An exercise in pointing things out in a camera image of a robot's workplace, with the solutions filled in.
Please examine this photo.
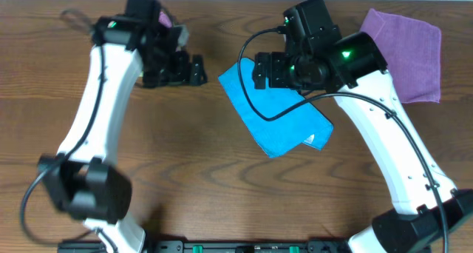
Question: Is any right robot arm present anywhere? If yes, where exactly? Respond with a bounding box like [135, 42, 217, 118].
[252, 0, 472, 253]

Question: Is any blue microfiber cloth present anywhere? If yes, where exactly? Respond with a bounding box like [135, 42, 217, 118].
[217, 56, 334, 159]

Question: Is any large purple cloth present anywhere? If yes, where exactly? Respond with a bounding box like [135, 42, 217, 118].
[360, 9, 442, 103]

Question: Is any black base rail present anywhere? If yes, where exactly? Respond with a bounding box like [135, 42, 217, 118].
[56, 240, 352, 253]

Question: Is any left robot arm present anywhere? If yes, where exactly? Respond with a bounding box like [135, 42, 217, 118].
[38, 0, 208, 252]

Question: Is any folded purple cloth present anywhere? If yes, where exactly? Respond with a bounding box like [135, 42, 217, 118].
[158, 12, 173, 28]

